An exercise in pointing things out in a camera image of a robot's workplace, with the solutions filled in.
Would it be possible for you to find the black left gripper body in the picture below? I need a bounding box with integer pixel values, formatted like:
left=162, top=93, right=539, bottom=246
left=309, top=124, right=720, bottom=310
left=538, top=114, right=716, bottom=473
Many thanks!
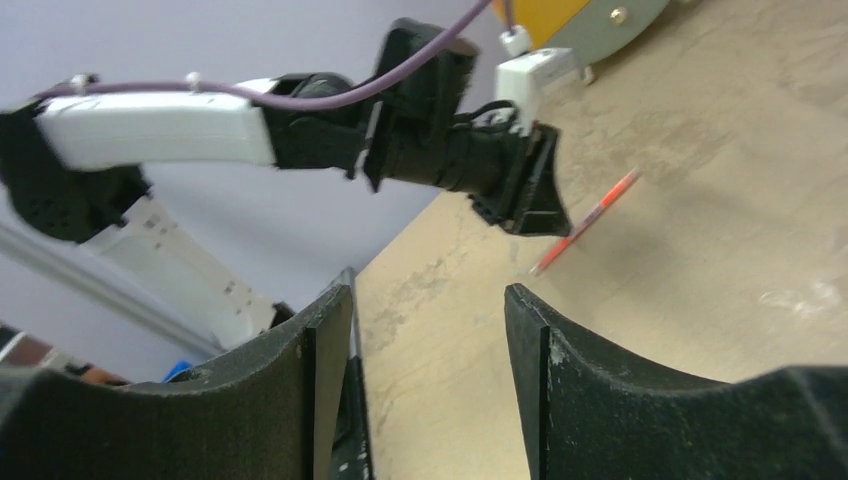
left=440, top=123, right=539, bottom=226

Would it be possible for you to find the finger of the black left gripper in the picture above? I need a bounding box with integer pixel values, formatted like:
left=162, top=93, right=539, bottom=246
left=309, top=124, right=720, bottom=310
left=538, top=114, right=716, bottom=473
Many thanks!
left=513, top=123, right=572, bottom=238

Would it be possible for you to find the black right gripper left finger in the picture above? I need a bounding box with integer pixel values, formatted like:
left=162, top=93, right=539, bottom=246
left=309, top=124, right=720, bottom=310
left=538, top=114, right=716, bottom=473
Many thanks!
left=1, top=270, right=375, bottom=479

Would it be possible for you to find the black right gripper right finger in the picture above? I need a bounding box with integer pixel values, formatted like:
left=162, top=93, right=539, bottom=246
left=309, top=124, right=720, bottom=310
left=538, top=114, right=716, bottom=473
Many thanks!
left=504, top=284, right=847, bottom=479

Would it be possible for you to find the orange pen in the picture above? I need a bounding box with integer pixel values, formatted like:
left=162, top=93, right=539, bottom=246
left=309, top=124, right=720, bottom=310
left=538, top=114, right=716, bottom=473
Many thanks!
left=529, top=167, right=642, bottom=276

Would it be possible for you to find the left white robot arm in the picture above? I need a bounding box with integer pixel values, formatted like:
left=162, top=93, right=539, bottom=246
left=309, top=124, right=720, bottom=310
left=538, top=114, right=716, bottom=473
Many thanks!
left=1, top=18, right=580, bottom=351

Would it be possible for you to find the round mini drawer cabinet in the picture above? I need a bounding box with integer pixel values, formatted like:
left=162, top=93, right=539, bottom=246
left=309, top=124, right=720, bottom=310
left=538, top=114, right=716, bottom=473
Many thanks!
left=492, top=0, right=670, bottom=84

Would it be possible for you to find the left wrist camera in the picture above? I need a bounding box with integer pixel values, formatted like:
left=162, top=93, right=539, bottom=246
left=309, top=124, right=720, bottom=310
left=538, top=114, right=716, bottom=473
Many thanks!
left=494, top=25, right=582, bottom=137

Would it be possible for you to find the aluminium frame rail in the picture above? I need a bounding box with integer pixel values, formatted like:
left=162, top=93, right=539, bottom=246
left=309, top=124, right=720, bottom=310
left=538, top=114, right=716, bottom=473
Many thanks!
left=1, top=224, right=222, bottom=356

